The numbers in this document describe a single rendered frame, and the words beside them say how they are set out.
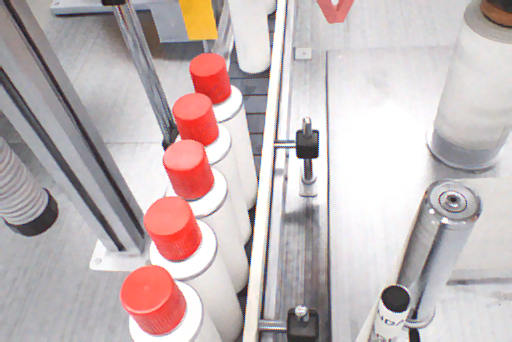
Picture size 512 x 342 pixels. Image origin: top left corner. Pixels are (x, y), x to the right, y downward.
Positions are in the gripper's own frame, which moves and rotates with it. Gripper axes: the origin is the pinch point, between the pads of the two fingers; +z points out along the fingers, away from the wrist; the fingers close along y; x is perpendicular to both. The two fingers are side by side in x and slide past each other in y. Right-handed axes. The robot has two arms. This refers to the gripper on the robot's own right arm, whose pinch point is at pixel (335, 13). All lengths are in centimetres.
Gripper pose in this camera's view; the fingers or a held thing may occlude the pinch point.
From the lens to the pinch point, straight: 46.2
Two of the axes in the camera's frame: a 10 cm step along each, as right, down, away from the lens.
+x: -9.9, 0.3, 1.4
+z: 1.3, 6.3, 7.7
